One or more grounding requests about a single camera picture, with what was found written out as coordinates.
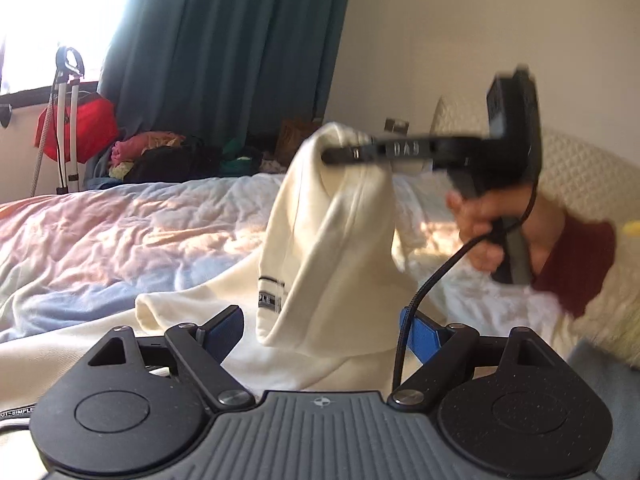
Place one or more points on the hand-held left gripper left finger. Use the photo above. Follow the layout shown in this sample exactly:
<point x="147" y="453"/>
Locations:
<point x="225" y="330"/>

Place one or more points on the pink clothes pile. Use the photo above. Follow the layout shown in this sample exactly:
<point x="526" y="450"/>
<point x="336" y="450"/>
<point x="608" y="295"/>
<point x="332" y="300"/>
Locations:
<point x="150" y="142"/>

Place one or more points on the white pole stand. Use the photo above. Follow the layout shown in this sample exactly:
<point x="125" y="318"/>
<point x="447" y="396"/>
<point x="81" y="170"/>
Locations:
<point x="72" y="110"/>

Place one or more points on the small black device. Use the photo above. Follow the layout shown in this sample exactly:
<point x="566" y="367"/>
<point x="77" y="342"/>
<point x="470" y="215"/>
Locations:
<point x="5" y="116"/>

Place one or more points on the white quilted pillow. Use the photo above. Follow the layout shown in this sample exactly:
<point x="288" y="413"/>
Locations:
<point x="590" y="180"/>

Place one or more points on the teal curtain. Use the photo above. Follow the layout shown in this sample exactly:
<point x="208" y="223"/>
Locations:
<point x="225" y="45"/>

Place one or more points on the blue grey cloth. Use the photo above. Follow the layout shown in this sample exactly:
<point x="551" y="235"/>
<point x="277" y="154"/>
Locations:
<point x="102" y="172"/>

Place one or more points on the pile of clothes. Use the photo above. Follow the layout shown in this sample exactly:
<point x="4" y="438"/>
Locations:
<point x="175" y="162"/>

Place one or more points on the small grey box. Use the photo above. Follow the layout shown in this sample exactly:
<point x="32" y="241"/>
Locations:
<point x="396" y="125"/>

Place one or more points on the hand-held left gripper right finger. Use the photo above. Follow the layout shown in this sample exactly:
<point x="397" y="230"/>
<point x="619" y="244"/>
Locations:
<point x="422" y="335"/>

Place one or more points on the person's right hand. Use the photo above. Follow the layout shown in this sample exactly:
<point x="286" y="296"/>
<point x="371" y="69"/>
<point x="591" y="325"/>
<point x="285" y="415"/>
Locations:
<point x="475" y="220"/>

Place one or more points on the person's right forearm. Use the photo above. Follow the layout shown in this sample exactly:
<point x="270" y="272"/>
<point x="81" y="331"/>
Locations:
<point x="575" y="265"/>

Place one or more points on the window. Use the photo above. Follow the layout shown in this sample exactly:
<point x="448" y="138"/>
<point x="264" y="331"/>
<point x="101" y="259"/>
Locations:
<point x="55" y="10"/>

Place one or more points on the brown box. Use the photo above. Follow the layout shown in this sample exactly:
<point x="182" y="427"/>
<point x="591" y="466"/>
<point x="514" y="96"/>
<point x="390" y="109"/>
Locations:
<point x="297" y="142"/>

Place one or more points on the bed with pastel bedding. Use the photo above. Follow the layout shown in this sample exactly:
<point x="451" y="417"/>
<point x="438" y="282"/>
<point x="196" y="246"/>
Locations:
<point x="100" y="240"/>

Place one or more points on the red bag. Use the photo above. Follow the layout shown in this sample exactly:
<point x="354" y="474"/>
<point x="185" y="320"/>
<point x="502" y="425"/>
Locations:
<point x="92" y="120"/>

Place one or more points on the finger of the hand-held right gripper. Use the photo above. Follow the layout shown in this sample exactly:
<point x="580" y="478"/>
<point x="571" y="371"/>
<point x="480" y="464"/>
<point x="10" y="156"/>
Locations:
<point x="380" y="150"/>

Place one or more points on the blue grey pillow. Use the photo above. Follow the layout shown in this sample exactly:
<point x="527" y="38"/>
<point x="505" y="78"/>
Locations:
<point x="610" y="400"/>

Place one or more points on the green cloth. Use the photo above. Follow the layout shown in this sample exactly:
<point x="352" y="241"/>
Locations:
<point x="240" y="157"/>

